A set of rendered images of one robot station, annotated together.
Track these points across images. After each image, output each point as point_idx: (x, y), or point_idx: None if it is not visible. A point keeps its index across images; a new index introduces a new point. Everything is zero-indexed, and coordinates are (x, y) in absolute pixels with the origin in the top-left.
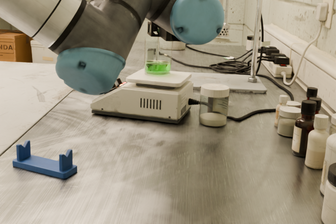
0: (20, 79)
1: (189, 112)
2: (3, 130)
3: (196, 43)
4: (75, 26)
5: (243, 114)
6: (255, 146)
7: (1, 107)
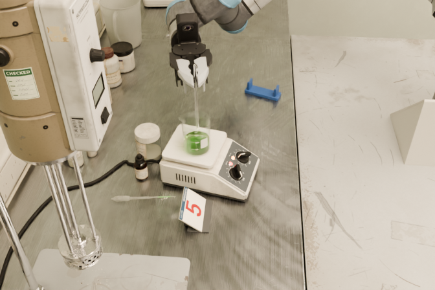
0: (399, 282)
1: None
2: (312, 132)
3: None
4: None
5: (112, 177)
6: (132, 122)
7: (345, 173)
